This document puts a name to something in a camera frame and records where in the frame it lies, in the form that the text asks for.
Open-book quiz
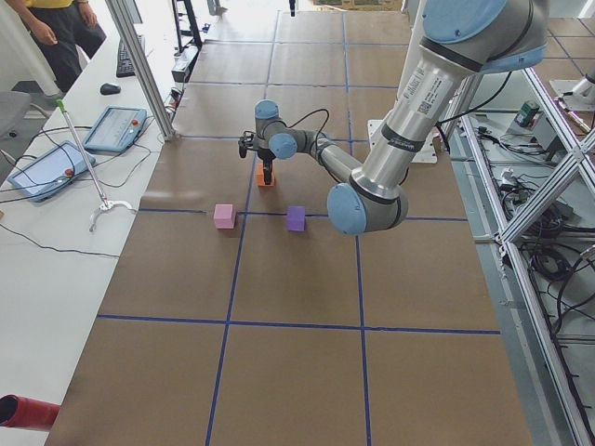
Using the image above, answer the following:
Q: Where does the person in black trousers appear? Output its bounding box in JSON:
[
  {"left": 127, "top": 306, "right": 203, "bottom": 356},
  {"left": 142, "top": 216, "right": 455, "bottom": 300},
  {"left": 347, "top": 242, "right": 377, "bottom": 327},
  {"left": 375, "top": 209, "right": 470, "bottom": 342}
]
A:
[{"left": 7, "top": 0, "right": 106, "bottom": 93}]

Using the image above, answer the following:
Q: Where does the grey office chair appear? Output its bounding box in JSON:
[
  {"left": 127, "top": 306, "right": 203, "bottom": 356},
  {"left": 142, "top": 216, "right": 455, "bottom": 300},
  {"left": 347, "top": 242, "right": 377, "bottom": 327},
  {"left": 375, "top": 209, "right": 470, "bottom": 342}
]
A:
[{"left": 1, "top": 80, "right": 49, "bottom": 140}]

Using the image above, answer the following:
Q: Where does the blue tape strip crosswise near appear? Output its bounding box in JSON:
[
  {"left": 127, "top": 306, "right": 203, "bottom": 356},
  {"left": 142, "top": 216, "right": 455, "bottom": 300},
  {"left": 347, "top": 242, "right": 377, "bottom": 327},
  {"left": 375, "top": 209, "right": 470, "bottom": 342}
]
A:
[{"left": 96, "top": 314, "right": 501, "bottom": 335}]

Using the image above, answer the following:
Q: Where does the orange foam block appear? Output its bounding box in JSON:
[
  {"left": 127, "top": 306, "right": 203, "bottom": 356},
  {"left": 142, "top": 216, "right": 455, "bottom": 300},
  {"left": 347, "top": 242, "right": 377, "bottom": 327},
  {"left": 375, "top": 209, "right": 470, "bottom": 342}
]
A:
[{"left": 256, "top": 163, "right": 275, "bottom": 187}]

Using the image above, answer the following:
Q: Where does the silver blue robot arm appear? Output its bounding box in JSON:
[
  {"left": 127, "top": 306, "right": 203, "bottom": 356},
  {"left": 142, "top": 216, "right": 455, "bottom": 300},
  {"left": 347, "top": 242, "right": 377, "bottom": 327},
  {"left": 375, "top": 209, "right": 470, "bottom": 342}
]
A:
[{"left": 238, "top": 1, "right": 549, "bottom": 235}]

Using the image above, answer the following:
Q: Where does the white reacher grabber tool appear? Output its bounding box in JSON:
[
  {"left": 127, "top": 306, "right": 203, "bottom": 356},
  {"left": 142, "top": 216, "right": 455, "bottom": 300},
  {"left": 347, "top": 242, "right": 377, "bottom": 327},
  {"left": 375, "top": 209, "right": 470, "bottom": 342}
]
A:
[{"left": 56, "top": 99, "right": 138, "bottom": 232}]

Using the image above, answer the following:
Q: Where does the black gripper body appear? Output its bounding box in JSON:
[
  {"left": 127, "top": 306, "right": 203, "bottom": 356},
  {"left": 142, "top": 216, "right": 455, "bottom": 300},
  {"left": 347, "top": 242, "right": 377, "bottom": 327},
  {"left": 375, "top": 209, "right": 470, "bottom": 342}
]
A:
[{"left": 258, "top": 149, "right": 275, "bottom": 170}]

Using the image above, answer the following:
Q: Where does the green power adapter box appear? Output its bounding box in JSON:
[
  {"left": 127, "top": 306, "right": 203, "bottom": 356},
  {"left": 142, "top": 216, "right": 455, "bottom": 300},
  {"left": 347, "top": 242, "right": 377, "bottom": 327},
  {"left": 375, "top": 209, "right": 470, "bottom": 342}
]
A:
[{"left": 514, "top": 100, "right": 539, "bottom": 127}]

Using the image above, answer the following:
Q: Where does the black keyboard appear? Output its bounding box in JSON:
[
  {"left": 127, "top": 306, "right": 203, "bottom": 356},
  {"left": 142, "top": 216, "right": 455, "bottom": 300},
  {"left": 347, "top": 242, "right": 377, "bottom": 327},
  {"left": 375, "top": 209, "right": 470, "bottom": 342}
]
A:
[{"left": 115, "top": 39, "right": 135, "bottom": 78}]

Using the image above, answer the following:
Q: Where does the black computer mouse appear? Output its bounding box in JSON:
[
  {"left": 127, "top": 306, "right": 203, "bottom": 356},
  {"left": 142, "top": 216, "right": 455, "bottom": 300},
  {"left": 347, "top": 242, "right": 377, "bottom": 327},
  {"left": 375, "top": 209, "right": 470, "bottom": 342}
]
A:
[{"left": 99, "top": 83, "right": 121, "bottom": 96}]

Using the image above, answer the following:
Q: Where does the red cylinder object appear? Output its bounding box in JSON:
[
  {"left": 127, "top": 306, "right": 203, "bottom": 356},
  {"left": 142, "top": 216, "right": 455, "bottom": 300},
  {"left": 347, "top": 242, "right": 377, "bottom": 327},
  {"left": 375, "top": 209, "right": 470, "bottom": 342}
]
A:
[{"left": 1, "top": 395, "right": 60, "bottom": 431}]

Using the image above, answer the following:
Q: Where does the aluminium frame post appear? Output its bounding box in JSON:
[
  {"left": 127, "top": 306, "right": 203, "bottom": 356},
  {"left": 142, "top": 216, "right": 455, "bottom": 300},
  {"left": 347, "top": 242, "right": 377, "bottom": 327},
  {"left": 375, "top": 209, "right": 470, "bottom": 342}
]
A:
[{"left": 106, "top": 0, "right": 177, "bottom": 141}]

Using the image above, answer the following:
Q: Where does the purple foam block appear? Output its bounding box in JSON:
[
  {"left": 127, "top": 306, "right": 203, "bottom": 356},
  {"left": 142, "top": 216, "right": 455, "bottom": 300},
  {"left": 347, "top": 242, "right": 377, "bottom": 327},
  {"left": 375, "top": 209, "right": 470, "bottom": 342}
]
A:
[{"left": 285, "top": 205, "right": 306, "bottom": 231}]

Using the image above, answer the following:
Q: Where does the black cable bundle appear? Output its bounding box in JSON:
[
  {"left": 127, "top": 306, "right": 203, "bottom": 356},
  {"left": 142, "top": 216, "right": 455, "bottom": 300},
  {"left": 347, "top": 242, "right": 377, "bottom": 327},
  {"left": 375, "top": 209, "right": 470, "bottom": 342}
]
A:
[{"left": 520, "top": 203, "right": 595, "bottom": 335}]

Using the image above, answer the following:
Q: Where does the blue tape strip crosswise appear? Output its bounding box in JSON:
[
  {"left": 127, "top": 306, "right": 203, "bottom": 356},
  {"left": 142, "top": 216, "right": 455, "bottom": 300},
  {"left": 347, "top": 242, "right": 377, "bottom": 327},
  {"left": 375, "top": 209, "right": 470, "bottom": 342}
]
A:
[
  {"left": 96, "top": 314, "right": 501, "bottom": 335},
  {"left": 138, "top": 207, "right": 470, "bottom": 223}
]

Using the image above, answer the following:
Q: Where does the blue teach pendant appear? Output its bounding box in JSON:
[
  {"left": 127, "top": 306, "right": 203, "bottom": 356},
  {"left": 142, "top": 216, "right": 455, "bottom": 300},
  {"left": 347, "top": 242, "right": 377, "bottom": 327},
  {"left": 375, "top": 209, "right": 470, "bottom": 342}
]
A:
[
  {"left": 83, "top": 106, "right": 147, "bottom": 153},
  {"left": 7, "top": 140, "right": 87, "bottom": 202}
]

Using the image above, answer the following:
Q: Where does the aluminium lattice frame rail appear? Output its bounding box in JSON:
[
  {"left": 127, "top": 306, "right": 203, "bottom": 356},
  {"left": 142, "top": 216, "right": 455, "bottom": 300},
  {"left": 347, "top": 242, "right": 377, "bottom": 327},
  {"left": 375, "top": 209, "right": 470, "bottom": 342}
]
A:
[{"left": 449, "top": 57, "right": 594, "bottom": 445}]

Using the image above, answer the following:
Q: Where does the blue tape strip lengthwise right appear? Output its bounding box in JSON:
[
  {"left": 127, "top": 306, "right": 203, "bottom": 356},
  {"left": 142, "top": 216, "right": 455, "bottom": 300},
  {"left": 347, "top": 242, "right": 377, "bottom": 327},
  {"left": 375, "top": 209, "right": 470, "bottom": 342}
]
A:
[{"left": 341, "top": 12, "right": 373, "bottom": 446}]

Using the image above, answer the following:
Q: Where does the blue tape strip lengthwise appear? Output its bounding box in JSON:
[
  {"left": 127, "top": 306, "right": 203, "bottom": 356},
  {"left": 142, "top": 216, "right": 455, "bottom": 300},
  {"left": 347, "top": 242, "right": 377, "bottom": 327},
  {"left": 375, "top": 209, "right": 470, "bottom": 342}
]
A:
[
  {"left": 341, "top": 12, "right": 373, "bottom": 446},
  {"left": 204, "top": 9, "right": 281, "bottom": 446}
]

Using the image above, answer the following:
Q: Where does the pink foam block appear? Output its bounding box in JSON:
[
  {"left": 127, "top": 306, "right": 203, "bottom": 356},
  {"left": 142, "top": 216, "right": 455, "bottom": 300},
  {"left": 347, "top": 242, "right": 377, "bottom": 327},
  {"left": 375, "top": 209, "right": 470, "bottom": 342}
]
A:
[{"left": 213, "top": 203, "right": 236, "bottom": 230}]

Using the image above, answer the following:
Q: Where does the brown paper table cover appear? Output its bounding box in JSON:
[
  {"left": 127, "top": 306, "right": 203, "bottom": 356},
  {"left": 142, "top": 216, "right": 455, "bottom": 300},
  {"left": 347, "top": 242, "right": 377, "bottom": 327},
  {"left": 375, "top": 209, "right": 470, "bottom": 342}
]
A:
[{"left": 47, "top": 9, "right": 531, "bottom": 445}]

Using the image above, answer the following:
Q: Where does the blue teach pendant far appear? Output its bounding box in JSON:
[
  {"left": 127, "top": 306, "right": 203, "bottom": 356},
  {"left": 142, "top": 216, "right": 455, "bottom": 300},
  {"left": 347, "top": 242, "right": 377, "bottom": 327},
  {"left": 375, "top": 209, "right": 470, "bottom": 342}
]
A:
[{"left": 83, "top": 106, "right": 147, "bottom": 153}]

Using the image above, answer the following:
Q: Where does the blue teach pendant near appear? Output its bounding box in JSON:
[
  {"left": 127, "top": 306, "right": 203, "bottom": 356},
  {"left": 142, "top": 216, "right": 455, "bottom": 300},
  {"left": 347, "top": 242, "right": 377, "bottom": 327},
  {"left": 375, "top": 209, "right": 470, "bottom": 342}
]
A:
[{"left": 7, "top": 140, "right": 87, "bottom": 202}]

